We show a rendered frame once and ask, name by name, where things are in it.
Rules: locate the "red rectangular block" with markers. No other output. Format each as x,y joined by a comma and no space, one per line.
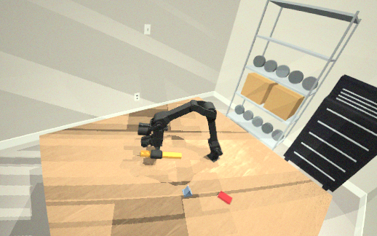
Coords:
227,199

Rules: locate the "yellow bar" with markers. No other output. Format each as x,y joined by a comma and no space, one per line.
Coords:
168,155

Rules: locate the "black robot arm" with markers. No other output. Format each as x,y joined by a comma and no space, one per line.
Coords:
161,119

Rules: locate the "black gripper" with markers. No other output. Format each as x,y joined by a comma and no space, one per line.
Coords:
157,153

